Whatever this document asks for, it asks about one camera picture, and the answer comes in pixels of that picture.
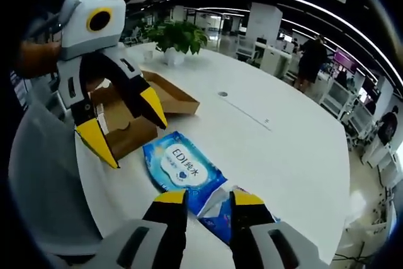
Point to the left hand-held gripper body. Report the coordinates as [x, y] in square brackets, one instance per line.
[82, 36]

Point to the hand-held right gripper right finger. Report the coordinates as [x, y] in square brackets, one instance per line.
[252, 240]

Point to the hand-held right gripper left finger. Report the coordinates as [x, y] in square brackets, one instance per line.
[163, 237]

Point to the brown cardboard shoe box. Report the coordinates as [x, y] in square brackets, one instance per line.
[132, 136]

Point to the blue wet wipes soft pack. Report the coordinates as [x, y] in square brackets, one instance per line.
[179, 162]

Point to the blue plastic bag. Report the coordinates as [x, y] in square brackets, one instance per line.
[217, 221]

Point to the green potted plant white pot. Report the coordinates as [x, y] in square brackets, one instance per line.
[176, 36]

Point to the grey mesh office chair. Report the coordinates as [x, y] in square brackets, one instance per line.
[47, 187]

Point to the white office desk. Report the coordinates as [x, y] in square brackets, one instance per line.
[275, 61]

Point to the purple screen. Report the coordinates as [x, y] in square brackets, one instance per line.
[344, 59]

